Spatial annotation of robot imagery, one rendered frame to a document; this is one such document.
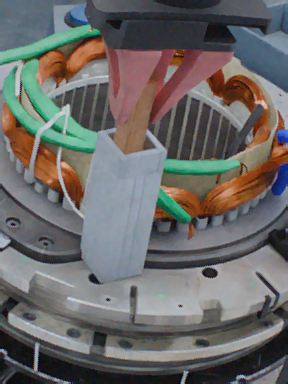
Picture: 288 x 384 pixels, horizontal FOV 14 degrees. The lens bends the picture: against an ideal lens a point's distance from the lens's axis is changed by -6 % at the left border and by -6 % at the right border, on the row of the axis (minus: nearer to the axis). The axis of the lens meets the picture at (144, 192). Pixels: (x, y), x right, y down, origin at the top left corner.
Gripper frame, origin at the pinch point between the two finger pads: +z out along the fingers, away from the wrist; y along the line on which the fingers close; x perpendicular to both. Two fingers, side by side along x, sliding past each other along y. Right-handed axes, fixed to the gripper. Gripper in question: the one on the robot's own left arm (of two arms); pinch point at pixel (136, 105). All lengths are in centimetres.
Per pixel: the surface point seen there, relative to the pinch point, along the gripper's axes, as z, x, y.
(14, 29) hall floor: 138, 204, 58
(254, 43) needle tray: 17.0, 29.9, 24.8
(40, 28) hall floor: 137, 203, 66
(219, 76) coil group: 8.6, 13.7, 12.5
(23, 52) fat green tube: 6.5, 14.5, -2.4
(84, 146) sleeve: 6.1, 3.7, -0.7
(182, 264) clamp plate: 10.7, -1.9, 4.7
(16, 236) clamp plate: 11.0, 1.5, -4.8
